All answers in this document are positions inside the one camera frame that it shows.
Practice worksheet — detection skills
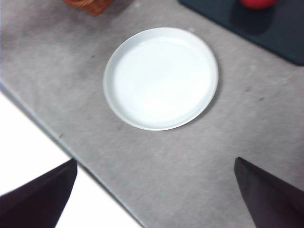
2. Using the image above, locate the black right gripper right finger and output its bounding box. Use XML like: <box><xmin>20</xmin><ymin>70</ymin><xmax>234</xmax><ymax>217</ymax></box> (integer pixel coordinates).
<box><xmin>234</xmin><ymin>156</ymin><xmax>304</xmax><ymax>228</ymax></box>

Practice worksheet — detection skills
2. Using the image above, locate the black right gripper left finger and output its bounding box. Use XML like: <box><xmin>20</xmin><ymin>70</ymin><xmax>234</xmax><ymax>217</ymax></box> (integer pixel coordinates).
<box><xmin>0</xmin><ymin>158</ymin><xmax>78</xmax><ymax>228</ymax></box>

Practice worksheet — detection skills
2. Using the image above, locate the red tomato with green stem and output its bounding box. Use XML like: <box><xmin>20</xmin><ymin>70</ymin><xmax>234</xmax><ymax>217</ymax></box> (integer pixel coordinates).
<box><xmin>238</xmin><ymin>0</ymin><xmax>278</xmax><ymax>10</ymax></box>

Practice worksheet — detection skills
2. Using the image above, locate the white round plate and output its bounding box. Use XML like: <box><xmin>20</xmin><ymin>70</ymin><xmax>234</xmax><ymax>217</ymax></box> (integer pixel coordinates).
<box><xmin>103</xmin><ymin>27</ymin><xmax>219</xmax><ymax>131</ymax></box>

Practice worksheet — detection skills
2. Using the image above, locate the black rectangular tray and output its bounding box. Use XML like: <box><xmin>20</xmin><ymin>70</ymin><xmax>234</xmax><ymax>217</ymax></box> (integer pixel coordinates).
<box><xmin>178</xmin><ymin>0</ymin><xmax>304</xmax><ymax>67</ymax></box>

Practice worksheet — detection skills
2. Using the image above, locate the brown wicker basket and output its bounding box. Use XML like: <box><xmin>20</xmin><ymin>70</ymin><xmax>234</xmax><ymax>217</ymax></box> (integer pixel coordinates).
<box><xmin>61</xmin><ymin>0</ymin><xmax>114</xmax><ymax>16</ymax></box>

